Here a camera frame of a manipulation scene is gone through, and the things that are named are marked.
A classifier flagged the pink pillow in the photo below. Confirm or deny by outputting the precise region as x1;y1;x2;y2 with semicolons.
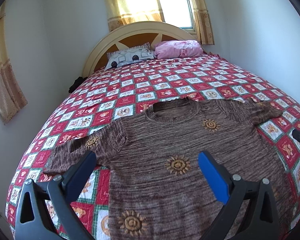
154;40;204;59

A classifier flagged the head window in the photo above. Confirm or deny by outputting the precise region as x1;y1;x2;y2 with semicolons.
160;0;195;33

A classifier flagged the yellow curtain at head window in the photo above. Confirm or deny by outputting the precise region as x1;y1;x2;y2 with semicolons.
105;0;215;45

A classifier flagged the brown knitted sweater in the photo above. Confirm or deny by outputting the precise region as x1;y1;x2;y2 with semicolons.
43;98;293;239

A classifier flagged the cream wooden headboard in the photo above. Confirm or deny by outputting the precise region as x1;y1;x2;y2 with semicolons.
82;21;194;77

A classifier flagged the grey patterned pillow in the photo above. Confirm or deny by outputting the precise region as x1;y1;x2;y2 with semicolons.
105;42;155;70

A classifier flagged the yellow curtain at side window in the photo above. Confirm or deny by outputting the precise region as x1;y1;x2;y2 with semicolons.
0;3;28;124

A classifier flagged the red patchwork bed quilt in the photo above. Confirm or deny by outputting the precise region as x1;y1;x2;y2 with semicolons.
5;55;300;230

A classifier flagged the black object beside bed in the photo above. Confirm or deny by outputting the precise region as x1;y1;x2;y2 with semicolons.
68;76;87;94

